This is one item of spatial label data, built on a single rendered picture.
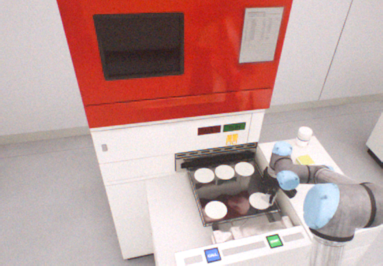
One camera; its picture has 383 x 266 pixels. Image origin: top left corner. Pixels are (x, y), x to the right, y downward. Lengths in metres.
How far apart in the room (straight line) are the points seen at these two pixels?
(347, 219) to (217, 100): 0.79
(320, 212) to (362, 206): 0.11
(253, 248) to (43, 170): 2.23
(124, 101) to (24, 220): 1.69
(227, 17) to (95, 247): 1.83
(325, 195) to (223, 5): 0.75
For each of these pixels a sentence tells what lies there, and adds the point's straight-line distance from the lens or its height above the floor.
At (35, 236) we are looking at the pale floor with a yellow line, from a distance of 2.71.
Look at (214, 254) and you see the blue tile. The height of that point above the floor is 0.96.
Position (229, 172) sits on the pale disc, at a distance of 1.65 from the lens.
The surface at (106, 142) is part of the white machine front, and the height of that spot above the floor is 1.10.
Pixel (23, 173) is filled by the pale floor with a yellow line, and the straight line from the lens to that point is 3.18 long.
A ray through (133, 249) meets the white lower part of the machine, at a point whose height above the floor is 0.18.
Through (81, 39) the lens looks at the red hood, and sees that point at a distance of 1.23.
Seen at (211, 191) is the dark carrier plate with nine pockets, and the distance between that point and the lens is 1.56.
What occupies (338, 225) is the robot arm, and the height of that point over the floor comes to 1.43.
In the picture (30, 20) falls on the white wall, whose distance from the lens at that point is 2.89.
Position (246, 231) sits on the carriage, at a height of 0.88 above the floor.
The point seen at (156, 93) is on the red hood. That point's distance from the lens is 1.34.
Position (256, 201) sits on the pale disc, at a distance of 1.55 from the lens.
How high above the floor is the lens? 2.08
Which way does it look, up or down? 43 degrees down
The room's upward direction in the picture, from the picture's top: 5 degrees clockwise
